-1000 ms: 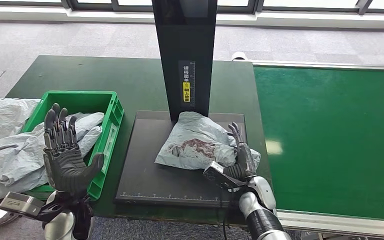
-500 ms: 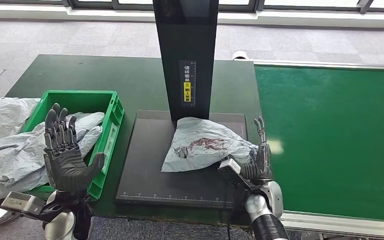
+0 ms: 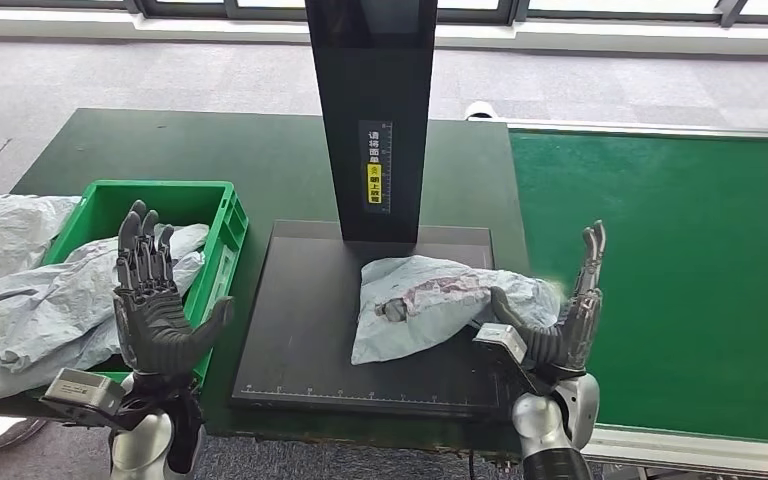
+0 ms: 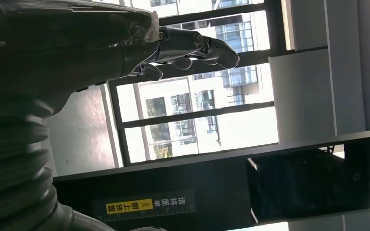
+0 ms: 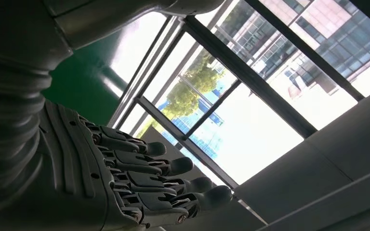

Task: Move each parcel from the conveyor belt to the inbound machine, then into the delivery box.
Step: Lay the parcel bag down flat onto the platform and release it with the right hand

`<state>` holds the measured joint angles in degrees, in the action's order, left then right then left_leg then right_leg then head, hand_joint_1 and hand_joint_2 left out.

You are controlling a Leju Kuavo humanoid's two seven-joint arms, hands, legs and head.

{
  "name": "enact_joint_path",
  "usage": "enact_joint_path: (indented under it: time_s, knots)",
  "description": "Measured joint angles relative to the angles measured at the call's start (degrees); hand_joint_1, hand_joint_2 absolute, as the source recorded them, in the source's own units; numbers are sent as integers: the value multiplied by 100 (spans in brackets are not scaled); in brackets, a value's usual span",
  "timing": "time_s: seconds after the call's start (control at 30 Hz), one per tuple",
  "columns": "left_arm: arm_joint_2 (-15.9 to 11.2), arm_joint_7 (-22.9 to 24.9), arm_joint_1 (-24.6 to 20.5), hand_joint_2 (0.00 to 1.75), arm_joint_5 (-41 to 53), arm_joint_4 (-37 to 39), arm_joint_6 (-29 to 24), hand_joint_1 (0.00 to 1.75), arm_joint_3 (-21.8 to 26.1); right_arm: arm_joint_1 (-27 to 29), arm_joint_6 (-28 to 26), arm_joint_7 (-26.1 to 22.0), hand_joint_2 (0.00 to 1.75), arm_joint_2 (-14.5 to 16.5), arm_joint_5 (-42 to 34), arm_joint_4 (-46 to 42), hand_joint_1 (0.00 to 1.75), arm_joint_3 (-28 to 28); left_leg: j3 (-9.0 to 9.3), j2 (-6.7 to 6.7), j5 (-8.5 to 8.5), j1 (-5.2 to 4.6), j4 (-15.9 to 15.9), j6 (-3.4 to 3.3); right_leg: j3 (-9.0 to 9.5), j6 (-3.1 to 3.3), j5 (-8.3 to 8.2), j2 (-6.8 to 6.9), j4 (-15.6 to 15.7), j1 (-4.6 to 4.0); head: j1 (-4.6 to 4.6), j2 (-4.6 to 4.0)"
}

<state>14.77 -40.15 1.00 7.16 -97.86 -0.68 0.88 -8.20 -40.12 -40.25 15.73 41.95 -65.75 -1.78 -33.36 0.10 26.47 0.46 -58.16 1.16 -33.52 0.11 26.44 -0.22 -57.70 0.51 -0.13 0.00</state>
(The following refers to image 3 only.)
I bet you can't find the shiny chrome round base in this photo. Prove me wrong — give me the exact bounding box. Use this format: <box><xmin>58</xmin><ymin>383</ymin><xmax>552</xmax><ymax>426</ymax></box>
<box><xmin>0</xmin><ymin>413</ymin><xmax>47</xmax><ymax>452</ymax></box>

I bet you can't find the black inbound scanning machine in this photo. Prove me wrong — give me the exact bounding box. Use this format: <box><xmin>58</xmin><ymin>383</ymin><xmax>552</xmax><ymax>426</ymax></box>
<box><xmin>230</xmin><ymin>0</ymin><xmax>511</xmax><ymax>420</ymax></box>

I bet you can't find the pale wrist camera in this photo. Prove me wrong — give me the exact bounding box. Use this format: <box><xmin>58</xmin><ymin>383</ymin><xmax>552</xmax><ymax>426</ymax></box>
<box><xmin>471</xmin><ymin>322</ymin><xmax>538</xmax><ymax>399</ymax></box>
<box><xmin>39</xmin><ymin>367</ymin><xmax>127</xmax><ymax>429</ymax></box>

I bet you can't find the dark green table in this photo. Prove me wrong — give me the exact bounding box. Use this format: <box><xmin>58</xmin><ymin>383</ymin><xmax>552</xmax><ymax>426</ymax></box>
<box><xmin>0</xmin><ymin>107</ymin><xmax>534</xmax><ymax>458</ymax></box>

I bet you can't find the crumpled grey parcel bag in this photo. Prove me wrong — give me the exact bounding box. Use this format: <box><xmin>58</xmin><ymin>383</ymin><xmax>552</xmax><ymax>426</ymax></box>
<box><xmin>0</xmin><ymin>193</ymin><xmax>83</xmax><ymax>303</ymax></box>

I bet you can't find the green plastic crate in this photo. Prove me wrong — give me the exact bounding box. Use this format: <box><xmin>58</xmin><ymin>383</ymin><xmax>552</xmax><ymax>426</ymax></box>
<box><xmin>26</xmin><ymin>180</ymin><xmax>251</xmax><ymax>402</ymax></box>

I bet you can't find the grey parcel bag red print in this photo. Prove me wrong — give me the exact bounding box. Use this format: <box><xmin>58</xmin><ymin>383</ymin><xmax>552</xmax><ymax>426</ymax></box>
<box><xmin>0</xmin><ymin>223</ymin><xmax>210</xmax><ymax>407</ymax></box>

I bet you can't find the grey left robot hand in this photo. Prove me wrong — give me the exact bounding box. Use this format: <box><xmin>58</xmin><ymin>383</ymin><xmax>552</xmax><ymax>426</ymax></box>
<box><xmin>112</xmin><ymin>199</ymin><xmax>236</xmax><ymax>379</ymax></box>

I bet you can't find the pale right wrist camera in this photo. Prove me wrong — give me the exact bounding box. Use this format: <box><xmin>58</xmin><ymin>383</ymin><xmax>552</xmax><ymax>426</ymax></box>
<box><xmin>471</xmin><ymin>322</ymin><xmax>538</xmax><ymax>399</ymax></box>

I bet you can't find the dark window frame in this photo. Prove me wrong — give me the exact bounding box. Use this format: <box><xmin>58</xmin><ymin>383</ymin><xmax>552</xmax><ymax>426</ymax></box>
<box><xmin>0</xmin><ymin>0</ymin><xmax>768</xmax><ymax>21</ymax></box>

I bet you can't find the grey parcel bag torn brown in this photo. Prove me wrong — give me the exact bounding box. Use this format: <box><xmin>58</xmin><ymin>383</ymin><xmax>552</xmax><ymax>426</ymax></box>
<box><xmin>0</xmin><ymin>250</ymin><xmax>206</xmax><ymax>372</ymax></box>

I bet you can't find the white conveyor roller end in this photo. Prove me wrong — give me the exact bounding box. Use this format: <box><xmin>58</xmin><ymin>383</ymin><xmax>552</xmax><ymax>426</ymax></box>
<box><xmin>463</xmin><ymin>100</ymin><xmax>500</xmax><ymax>122</ymax></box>

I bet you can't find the grey parcel bag faded print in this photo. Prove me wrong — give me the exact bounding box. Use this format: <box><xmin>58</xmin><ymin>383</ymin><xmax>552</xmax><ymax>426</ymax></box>
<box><xmin>350</xmin><ymin>254</ymin><xmax>565</xmax><ymax>367</ymax></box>

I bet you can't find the green conveyor belt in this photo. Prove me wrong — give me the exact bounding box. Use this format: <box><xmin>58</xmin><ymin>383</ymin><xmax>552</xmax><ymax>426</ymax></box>
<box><xmin>508</xmin><ymin>130</ymin><xmax>768</xmax><ymax>446</ymax></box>

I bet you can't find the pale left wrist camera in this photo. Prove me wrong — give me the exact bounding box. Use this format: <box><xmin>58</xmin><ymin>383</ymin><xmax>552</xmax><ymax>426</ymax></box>
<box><xmin>39</xmin><ymin>367</ymin><xmax>127</xmax><ymax>429</ymax></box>

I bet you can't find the black yellow label sticker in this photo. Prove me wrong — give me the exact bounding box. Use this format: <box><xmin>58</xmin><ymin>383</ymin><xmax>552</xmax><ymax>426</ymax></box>
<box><xmin>358</xmin><ymin>119</ymin><xmax>395</xmax><ymax>215</ymax></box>

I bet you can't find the white window sill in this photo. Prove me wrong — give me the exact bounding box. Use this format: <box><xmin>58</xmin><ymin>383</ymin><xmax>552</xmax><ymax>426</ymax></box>
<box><xmin>0</xmin><ymin>5</ymin><xmax>768</xmax><ymax>58</ymax></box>

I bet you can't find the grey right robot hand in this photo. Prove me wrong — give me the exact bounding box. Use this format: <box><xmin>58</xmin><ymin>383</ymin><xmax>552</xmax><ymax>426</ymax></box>
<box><xmin>489</xmin><ymin>220</ymin><xmax>607</xmax><ymax>372</ymax></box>

